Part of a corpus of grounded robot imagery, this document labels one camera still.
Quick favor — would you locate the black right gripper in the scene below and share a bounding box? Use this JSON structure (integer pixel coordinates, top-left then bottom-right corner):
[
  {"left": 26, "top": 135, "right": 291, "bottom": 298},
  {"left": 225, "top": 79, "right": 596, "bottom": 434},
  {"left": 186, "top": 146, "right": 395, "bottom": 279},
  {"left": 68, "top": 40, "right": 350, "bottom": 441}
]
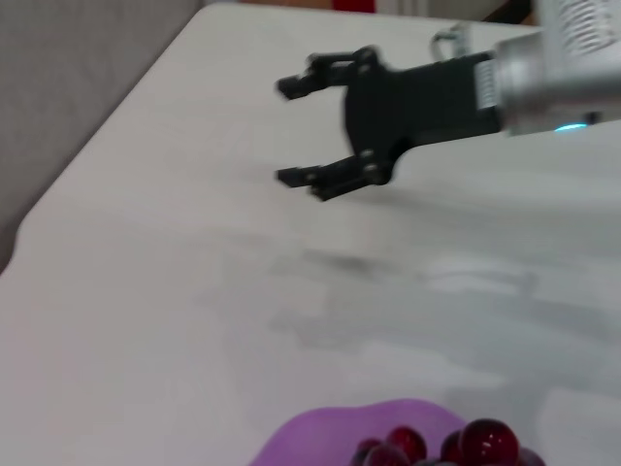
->
[{"left": 275, "top": 47, "right": 504, "bottom": 203}]

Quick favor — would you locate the brown wooden background furniture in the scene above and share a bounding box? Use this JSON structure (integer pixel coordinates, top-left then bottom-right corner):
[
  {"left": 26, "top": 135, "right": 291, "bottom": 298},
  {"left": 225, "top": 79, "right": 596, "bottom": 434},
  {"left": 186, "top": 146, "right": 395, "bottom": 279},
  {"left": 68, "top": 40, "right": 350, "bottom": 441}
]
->
[{"left": 482, "top": 0, "right": 540, "bottom": 28}]

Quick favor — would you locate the dark red grape bunch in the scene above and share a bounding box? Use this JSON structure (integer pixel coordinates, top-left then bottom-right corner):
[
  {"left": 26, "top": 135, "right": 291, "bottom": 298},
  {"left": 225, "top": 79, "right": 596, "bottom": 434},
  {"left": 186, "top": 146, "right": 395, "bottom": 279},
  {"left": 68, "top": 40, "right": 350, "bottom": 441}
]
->
[{"left": 348, "top": 417, "right": 547, "bottom": 466}]

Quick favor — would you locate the purple wavy plastic plate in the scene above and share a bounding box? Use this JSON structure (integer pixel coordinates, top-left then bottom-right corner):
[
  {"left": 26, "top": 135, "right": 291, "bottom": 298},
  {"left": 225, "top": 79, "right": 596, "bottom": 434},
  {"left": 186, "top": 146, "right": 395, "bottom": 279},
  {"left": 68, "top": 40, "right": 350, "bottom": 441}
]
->
[{"left": 246, "top": 397, "right": 486, "bottom": 466}]

